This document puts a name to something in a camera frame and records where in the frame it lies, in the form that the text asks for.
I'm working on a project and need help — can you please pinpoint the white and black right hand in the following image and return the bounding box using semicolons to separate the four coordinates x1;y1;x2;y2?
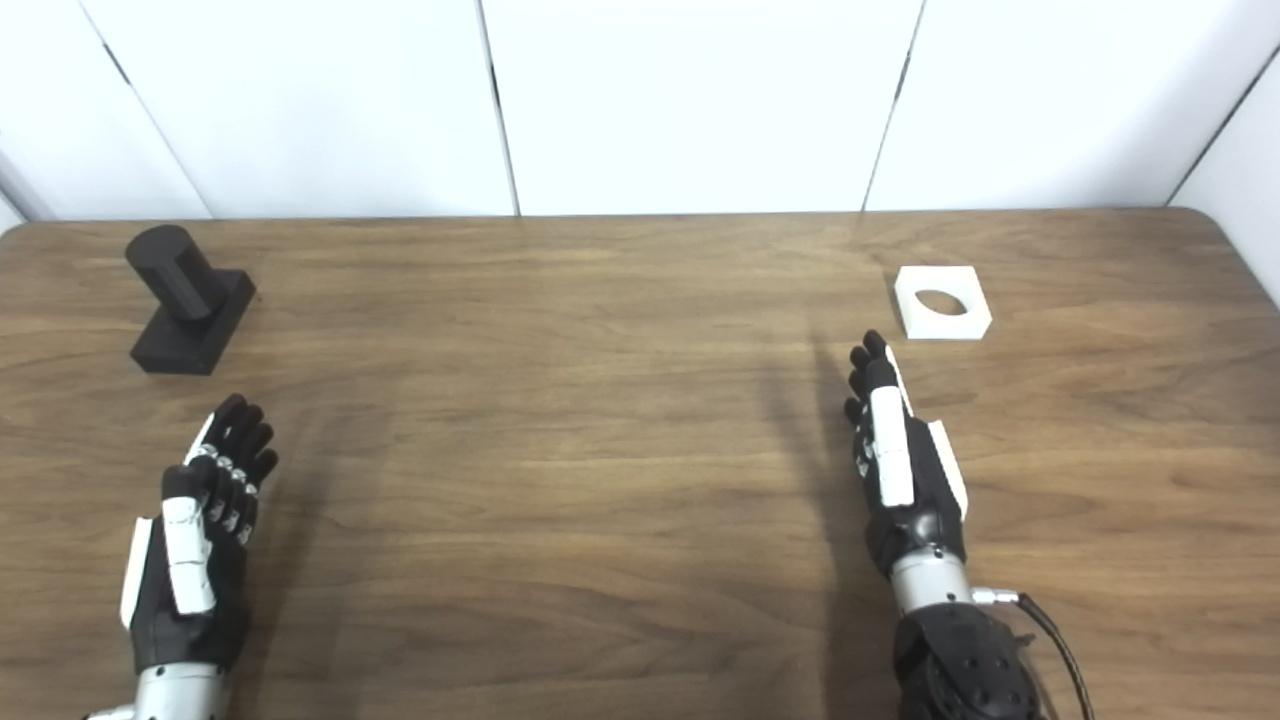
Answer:
845;330;969;579

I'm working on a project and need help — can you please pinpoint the white and black left hand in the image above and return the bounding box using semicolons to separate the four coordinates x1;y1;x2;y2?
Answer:
120;393;280;673

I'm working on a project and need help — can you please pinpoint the white square piece with hole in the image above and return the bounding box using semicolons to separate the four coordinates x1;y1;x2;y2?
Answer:
894;265;993;341

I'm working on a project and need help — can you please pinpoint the black peg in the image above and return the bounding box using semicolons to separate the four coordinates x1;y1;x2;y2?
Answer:
125;225;257;376

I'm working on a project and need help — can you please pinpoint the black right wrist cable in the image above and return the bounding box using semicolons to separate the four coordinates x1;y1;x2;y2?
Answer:
975;588;1096;720

